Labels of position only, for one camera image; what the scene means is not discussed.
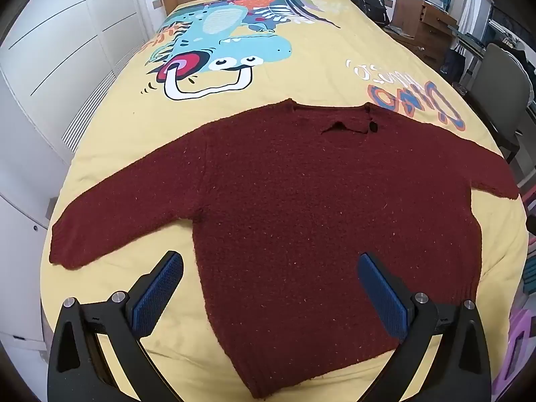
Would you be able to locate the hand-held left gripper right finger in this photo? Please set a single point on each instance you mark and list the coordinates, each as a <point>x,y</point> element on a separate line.
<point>383,297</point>

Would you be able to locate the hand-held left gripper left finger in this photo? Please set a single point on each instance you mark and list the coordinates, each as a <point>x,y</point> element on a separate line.
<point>157,297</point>

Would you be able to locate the dark red knit sweater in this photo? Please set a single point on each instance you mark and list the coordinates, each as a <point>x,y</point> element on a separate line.
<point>293,197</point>

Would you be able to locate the purple plastic object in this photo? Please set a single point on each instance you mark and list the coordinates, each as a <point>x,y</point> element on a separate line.
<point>517,343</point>

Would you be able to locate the yellow printed blanket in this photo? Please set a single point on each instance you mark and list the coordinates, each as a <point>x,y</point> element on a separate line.
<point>301,79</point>

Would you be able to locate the dark tote bag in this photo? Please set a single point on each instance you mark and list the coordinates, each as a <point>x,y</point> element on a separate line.
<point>453,65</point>

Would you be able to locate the grey-green chair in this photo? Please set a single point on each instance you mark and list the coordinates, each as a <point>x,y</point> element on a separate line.
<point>498,79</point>

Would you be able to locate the white wardrobe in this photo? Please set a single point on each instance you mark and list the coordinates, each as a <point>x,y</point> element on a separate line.
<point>46,71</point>

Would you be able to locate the wooden drawer dresser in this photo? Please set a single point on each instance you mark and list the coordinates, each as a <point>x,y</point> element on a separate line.
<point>423,29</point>

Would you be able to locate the black backpack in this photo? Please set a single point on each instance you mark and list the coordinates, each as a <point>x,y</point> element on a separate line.
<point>370,2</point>

